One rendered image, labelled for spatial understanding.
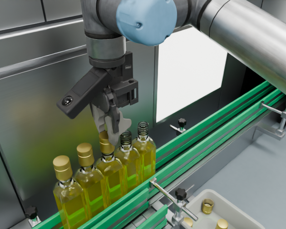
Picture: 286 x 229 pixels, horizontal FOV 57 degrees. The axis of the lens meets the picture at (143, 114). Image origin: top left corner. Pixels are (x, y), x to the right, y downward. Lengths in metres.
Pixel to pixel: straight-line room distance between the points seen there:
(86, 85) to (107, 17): 0.15
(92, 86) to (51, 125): 0.21
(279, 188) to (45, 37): 0.97
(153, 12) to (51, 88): 0.35
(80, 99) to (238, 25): 0.30
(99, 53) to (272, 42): 0.28
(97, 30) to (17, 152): 0.36
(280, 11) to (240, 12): 0.91
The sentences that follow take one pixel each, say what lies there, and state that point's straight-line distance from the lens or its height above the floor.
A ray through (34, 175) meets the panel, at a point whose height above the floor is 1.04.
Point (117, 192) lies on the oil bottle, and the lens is 0.74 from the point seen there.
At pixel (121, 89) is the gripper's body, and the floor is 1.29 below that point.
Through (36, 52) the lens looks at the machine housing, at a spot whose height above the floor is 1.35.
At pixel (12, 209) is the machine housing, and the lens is 0.84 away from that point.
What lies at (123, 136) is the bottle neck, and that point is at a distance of 0.66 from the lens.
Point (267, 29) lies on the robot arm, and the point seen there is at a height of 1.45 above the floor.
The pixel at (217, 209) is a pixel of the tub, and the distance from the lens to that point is 0.98.
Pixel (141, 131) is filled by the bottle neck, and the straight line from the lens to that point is 0.69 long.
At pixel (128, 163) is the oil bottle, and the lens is 0.69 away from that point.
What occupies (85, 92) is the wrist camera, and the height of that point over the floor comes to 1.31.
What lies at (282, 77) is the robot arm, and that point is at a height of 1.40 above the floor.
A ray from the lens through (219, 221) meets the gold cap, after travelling 0.92.
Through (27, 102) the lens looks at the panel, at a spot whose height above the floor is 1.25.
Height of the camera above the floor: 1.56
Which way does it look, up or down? 35 degrees down
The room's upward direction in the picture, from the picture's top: straight up
